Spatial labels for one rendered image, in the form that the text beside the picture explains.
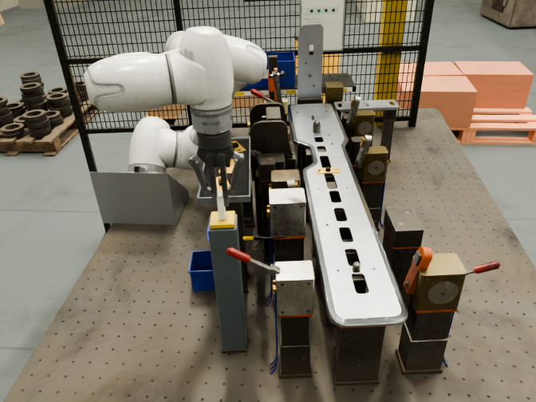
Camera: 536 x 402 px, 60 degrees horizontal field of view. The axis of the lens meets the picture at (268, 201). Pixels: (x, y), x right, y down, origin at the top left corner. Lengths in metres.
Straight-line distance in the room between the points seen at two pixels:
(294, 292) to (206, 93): 0.51
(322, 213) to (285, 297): 0.38
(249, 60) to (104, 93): 0.67
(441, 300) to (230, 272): 0.53
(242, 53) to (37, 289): 1.96
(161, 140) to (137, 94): 1.05
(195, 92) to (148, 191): 0.99
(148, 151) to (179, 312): 0.71
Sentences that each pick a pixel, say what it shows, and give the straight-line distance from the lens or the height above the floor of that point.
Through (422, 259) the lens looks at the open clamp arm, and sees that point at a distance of 1.16.
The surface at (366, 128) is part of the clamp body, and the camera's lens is 2.05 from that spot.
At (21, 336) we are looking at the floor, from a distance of 2.75.
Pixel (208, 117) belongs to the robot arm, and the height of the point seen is 1.44.
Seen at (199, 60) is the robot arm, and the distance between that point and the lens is 0.95.
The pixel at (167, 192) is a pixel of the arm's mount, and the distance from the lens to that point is 1.88.
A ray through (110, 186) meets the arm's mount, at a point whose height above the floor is 0.88.
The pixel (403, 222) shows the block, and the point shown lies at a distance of 1.38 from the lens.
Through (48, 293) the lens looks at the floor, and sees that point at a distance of 2.94.
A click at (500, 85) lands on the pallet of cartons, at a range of 4.77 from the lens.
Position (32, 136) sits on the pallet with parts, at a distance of 4.60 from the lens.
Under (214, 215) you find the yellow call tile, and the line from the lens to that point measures 1.17.
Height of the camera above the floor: 1.81
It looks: 33 degrees down
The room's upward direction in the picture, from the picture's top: 2 degrees counter-clockwise
